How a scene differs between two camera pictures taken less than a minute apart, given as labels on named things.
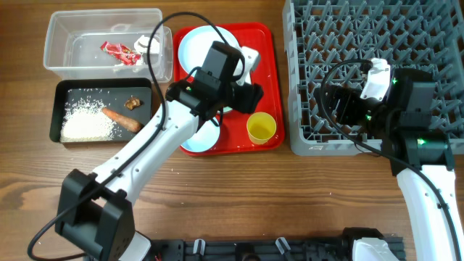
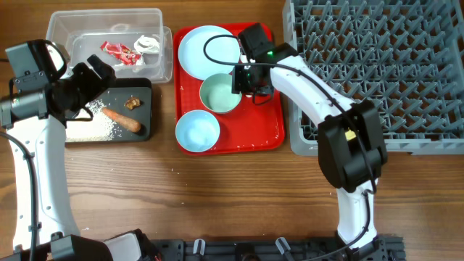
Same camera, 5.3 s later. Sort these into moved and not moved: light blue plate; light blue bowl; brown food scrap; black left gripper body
Moved: black left gripper body
Not moved: light blue bowl; brown food scrap; light blue plate
